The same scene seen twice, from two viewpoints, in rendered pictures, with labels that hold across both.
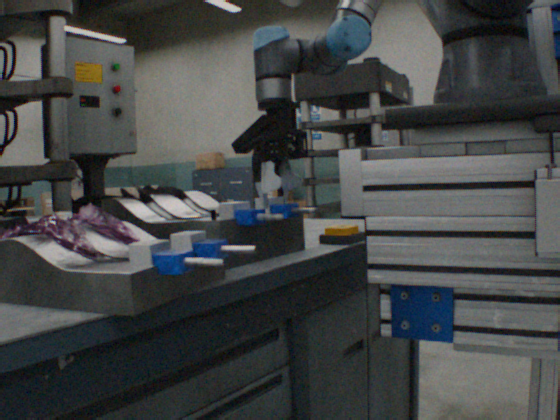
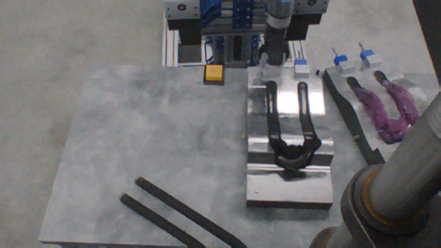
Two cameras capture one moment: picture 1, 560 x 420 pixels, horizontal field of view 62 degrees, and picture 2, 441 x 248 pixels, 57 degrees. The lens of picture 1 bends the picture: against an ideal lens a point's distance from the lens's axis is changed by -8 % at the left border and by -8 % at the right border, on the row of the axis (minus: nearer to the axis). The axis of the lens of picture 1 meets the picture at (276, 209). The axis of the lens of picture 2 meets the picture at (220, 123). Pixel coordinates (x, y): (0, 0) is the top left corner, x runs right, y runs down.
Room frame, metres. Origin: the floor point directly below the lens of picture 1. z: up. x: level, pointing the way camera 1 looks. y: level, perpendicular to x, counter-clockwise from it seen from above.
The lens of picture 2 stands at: (1.74, 0.67, 2.01)
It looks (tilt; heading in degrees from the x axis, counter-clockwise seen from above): 57 degrees down; 235
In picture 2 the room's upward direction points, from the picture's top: straight up
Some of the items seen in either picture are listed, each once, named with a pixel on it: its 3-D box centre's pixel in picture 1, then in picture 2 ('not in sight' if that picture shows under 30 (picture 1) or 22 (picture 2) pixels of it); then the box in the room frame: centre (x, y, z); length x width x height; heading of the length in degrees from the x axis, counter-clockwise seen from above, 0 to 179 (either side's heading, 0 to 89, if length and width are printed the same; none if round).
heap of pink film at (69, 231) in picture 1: (60, 227); (391, 106); (0.82, 0.37, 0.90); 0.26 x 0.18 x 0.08; 69
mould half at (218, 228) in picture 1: (180, 223); (286, 129); (1.15, 0.22, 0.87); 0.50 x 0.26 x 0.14; 52
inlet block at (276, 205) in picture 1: (288, 210); (270, 62); (1.02, -0.02, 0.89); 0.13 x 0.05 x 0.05; 52
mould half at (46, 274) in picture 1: (58, 253); (388, 114); (0.81, 0.37, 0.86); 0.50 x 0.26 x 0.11; 69
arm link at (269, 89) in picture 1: (275, 93); (277, 16); (1.03, -0.01, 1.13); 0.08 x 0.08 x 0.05
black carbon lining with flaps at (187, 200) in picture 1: (180, 201); (291, 117); (1.13, 0.21, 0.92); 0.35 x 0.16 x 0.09; 52
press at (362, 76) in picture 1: (364, 164); not in sight; (5.67, -1.01, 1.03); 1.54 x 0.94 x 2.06; 151
